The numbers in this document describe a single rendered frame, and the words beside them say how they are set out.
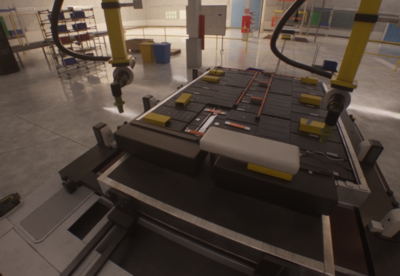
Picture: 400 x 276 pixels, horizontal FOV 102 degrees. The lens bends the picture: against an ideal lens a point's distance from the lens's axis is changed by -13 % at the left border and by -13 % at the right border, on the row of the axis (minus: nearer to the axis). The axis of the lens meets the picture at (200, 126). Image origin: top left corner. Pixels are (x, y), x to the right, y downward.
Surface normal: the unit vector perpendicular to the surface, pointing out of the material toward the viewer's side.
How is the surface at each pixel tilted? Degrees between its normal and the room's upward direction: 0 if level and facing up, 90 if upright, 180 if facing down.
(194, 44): 90
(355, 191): 90
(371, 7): 90
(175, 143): 0
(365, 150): 90
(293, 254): 0
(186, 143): 0
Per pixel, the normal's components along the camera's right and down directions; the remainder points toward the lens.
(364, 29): -0.62, 0.41
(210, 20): -0.29, 0.51
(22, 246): 0.00, -0.85
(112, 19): 0.18, 0.52
